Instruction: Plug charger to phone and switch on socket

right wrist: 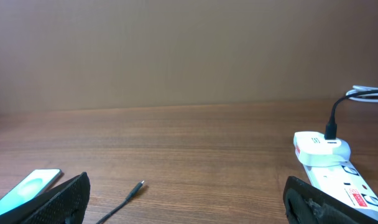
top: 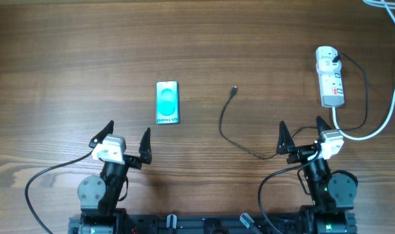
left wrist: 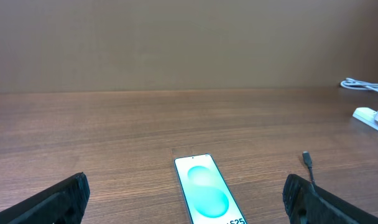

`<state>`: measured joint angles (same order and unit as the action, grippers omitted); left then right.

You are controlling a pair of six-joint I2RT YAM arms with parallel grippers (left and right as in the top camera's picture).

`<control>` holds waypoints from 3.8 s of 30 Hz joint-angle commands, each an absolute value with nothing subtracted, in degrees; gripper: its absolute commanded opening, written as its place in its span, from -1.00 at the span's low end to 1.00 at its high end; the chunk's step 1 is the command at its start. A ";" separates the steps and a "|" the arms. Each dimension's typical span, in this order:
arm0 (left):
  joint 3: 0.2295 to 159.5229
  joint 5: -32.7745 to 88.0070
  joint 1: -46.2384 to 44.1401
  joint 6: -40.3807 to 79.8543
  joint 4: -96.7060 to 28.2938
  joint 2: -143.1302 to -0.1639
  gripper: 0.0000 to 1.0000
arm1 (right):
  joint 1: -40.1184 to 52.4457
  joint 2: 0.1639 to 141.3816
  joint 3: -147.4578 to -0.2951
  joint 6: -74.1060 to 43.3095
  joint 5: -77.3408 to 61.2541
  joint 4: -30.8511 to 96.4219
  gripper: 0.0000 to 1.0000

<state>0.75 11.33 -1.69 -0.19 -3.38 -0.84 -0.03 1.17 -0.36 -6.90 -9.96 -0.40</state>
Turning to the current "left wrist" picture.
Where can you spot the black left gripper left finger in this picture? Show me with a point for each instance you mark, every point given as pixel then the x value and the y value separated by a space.
pixel 64 202

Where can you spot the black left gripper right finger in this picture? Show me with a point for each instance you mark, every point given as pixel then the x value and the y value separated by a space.
pixel 307 203

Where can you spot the smartphone with teal screen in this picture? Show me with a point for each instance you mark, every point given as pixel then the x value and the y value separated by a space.
pixel 207 196

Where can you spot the white power strip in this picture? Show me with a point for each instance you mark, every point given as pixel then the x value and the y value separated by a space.
pixel 366 115

